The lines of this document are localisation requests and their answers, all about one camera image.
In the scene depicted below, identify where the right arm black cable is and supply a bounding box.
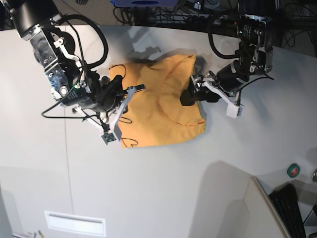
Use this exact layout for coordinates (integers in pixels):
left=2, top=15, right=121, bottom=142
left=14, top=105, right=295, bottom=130
left=54, top=14, right=109, bottom=70

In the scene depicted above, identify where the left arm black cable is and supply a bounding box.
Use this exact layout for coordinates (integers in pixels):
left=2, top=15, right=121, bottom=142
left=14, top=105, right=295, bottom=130
left=207, top=13, right=241, bottom=60

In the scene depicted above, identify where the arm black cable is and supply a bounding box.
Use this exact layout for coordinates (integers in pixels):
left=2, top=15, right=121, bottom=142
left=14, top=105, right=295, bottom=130
left=207, top=13, right=241, bottom=60
left=54, top=14, right=109, bottom=70

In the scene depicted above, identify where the white label on table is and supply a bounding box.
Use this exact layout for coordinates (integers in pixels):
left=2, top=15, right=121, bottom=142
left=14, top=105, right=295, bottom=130
left=44, top=211, right=106, bottom=237

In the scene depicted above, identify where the blue box at top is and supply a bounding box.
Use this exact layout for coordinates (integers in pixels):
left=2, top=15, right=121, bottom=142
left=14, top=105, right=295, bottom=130
left=110, top=0, right=178, bottom=7

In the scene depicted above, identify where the yellow t-shirt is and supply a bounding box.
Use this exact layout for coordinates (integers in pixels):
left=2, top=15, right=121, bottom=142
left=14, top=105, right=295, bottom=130
left=108, top=55, right=206, bottom=148

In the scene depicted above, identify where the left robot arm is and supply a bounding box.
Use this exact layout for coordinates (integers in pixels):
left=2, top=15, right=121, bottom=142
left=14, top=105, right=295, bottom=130
left=180, top=0, right=279, bottom=106

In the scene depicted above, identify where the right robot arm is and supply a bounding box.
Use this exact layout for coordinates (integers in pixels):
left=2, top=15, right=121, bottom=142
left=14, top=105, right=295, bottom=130
left=1, top=0, right=126, bottom=114

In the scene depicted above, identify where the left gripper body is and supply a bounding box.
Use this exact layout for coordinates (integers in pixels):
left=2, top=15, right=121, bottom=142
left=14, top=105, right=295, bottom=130
left=198, top=61, right=250, bottom=97

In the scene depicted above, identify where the black keyboard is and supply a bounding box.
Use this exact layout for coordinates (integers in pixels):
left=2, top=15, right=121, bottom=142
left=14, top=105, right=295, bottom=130
left=269, top=183, right=306, bottom=238

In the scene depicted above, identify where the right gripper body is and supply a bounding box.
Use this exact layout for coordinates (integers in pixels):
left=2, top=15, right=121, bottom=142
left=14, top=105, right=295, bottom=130
left=62, top=74, right=124, bottom=113

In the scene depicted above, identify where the green tape roll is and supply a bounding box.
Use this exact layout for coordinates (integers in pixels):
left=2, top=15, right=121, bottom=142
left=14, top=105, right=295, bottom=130
left=287, top=163, right=300, bottom=178

